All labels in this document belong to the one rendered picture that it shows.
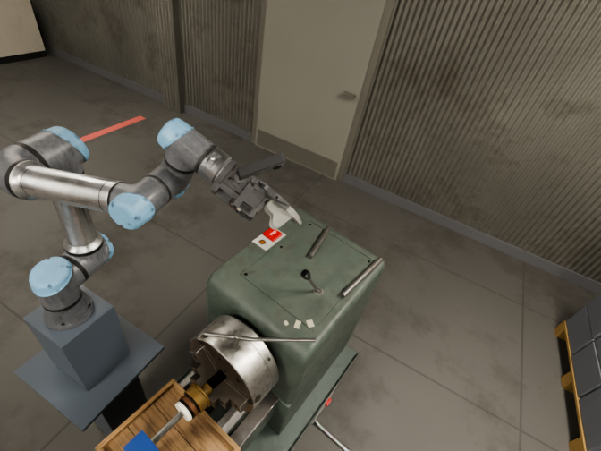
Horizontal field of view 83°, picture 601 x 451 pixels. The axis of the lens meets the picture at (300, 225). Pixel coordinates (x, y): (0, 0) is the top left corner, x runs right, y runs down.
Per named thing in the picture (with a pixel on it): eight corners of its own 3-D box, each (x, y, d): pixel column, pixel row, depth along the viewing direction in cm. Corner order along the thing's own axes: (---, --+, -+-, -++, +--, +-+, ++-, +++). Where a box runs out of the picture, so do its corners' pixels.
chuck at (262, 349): (214, 339, 139) (219, 299, 117) (270, 395, 129) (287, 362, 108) (207, 345, 137) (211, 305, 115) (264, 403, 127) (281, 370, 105)
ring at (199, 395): (198, 371, 110) (174, 394, 104) (217, 391, 107) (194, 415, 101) (198, 383, 116) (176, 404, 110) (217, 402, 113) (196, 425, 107)
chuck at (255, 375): (207, 345, 137) (211, 305, 115) (264, 403, 127) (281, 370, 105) (189, 361, 131) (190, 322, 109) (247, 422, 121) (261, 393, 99)
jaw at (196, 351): (218, 360, 118) (203, 333, 115) (226, 363, 114) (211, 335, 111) (193, 384, 111) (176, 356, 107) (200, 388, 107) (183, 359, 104)
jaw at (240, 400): (232, 370, 114) (258, 391, 108) (233, 378, 117) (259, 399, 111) (207, 395, 107) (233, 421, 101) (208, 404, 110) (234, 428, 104)
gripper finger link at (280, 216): (289, 240, 78) (257, 216, 77) (303, 219, 80) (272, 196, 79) (292, 239, 75) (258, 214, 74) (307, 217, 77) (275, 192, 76)
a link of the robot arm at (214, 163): (218, 153, 81) (217, 140, 73) (233, 165, 81) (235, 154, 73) (198, 176, 79) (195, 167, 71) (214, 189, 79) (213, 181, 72)
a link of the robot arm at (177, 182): (136, 194, 80) (147, 163, 72) (165, 171, 88) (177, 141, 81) (165, 214, 81) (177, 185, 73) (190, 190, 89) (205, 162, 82)
